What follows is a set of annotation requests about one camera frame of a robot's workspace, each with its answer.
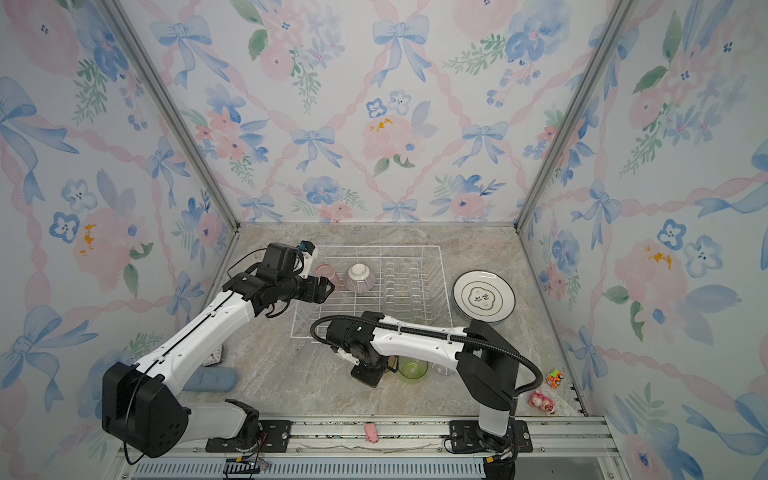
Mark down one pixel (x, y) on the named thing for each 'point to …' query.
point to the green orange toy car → (554, 379)
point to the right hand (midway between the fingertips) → (371, 372)
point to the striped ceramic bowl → (359, 278)
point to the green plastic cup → (412, 368)
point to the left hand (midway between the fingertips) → (320, 281)
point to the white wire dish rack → (403, 282)
